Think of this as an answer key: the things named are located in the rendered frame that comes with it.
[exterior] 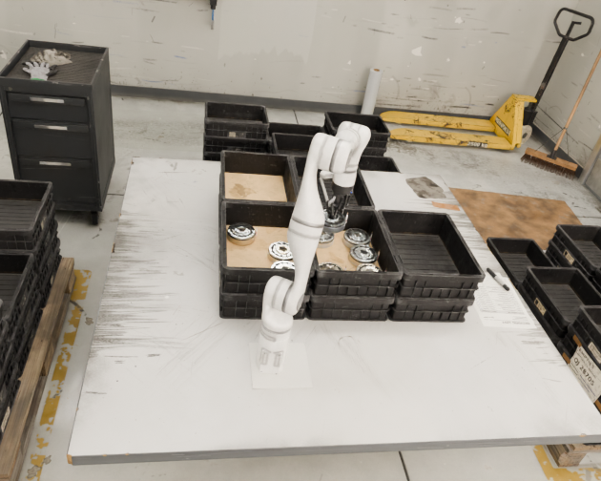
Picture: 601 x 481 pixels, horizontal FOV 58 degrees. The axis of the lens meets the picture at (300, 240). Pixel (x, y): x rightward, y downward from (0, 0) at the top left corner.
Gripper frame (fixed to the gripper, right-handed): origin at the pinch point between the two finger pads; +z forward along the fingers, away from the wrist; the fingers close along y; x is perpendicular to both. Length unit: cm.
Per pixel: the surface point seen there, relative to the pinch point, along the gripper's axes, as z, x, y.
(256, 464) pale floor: 100, -8, -37
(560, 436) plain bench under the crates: 30, -94, -6
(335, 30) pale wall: 24, 184, 283
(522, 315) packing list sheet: 30, -67, 41
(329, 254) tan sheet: 17.2, -0.4, 0.8
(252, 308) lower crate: 24.3, 5.2, -35.4
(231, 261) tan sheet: 17.2, 21.2, -28.9
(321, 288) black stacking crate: 15.2, -10.3, -19.5
